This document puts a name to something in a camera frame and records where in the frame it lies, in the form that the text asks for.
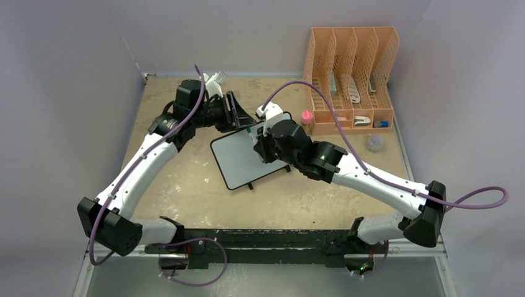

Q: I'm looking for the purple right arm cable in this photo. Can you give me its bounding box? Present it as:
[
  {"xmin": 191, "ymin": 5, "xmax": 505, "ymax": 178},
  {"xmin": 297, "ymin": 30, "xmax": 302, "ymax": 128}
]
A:
[{"xmin": 262, "ymin": 80, "xmax": 510, "ymax": 210}]

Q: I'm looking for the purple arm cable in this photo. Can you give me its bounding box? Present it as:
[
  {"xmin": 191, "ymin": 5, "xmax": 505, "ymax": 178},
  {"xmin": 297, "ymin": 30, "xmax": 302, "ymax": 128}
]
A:
[
  {"xmin": 88, "ymin": 64, "xmax": 206, "ymax": 267},
  {"xmin": 262, "ymin": 80, "xmax": 510, "ymax": 210}
]

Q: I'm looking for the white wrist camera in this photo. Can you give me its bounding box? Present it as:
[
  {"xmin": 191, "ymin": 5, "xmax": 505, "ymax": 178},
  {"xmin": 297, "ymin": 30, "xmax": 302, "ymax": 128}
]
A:
[
  {"xmin": 204, "ymin": 71, "xmax": 227, "ymax": 98},
  {"xmin": 256, "ymin": 101, "xmax": 284, "ymax": 136}
]

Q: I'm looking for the grey tool in organizer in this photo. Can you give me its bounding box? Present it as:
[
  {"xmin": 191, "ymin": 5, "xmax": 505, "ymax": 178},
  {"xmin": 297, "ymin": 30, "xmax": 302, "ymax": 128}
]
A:
[{"xmin": 368, "ymin": 74, "xmax": 378, "ymax": 95}]

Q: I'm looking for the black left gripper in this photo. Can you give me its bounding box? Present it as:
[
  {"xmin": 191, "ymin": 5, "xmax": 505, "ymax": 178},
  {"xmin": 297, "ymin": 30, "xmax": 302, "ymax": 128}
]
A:
[{"xmin": 192, "ymin": 91, "xmax": 256, "ymax": 133}]

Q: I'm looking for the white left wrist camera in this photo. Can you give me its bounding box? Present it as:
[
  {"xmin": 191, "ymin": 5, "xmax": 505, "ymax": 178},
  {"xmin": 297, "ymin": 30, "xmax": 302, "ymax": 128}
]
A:
[{"xmin": 204, "ymin": 71, "xmax": 227, "ymax": 98}]

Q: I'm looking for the white green whiteboard marker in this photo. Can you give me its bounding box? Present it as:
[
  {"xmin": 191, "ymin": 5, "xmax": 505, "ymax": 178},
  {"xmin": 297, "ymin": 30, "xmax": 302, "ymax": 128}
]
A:
[{"xmin": 246, "ymin": 127, "xmax": 257, "ymax": 144}]

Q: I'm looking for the clear small plastic jar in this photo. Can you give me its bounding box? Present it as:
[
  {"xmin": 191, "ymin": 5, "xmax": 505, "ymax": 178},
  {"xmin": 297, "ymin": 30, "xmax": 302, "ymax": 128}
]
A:
[{"xmin": 365, "ymin": 134, "xmax": 385, "ymax": 153}]

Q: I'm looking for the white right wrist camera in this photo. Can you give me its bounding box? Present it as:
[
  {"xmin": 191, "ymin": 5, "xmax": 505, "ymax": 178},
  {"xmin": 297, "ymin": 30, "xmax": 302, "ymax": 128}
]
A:
[{"xmin": 256, "ymin": 101, "xmax": 284, "ymax": 136}]

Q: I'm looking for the white stapler in organizer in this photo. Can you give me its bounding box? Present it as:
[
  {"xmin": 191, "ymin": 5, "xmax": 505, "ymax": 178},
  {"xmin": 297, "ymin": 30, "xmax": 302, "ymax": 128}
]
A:
[{"xmin": 354, "ymin": 116, "xmax": 371, "ymax": 127}]

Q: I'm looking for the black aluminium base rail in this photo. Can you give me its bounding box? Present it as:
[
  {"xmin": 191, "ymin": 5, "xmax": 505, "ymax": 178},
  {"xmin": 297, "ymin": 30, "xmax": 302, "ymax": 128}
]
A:
[{"xmin": 85, "ymin": 227, "xmax": 447, "ymax": 272}]

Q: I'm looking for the peach plastic file organizer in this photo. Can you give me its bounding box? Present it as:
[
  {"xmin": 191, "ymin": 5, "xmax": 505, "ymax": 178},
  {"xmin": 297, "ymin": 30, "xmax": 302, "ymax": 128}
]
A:
[{"xmin": 303, "ymin": 27, "xmax": 399, "ymax": 136}]

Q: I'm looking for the blue capped item in organizer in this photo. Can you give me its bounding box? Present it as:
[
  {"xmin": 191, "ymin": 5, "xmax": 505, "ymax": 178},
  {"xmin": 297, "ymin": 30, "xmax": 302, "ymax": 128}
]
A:
[{"xmin": 373, "ymin": 121, "xmax": 389, "ymax": 129}]

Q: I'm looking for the white long tool in organizer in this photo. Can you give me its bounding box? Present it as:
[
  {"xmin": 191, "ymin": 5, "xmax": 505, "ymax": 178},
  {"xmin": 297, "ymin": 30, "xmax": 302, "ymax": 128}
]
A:
[{"xmin": 348, "ymin": 76, "xmax": 361, "ymax": 104}]

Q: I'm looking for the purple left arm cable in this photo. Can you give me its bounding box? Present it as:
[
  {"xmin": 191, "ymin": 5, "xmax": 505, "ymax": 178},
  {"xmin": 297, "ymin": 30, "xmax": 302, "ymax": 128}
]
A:
[{"xmin": 88, "ymin": 64, "xmax": 206, "ymax": 267}]

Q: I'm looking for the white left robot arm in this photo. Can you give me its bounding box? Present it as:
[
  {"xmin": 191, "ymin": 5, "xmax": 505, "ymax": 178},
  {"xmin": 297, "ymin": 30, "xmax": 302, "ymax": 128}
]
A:
[{"xmin": 77, "ymin": 79, "xmax": 257, "ymax": 256}]

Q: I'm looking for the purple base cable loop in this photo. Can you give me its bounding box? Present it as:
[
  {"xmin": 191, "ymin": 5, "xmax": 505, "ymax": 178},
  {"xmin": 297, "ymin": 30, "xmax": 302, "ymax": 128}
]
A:
[{"xmin": 157, "ymin": 238, "xmax": 228, "ymax": 288}]

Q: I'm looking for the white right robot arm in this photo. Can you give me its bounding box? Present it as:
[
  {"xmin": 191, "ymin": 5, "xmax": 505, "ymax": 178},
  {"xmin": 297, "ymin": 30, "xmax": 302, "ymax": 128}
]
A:
[{"xmin": 254, "ymin": 119, "xmax": 446, "ymax": 252}]

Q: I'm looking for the white whiteboard black frame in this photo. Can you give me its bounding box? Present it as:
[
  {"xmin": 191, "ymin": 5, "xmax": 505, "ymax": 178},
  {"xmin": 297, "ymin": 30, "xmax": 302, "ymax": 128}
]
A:
[{"xmin": 210, "ymin": 122, "xmax": 291, "ymax": 191}]

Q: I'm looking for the pink cartoon bottle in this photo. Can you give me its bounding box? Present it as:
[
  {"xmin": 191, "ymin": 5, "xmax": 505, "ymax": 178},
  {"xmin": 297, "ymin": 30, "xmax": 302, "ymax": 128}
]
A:
[{"xmin": 300, "ymin": 110, "xmax": 314, "ymax": 136}]

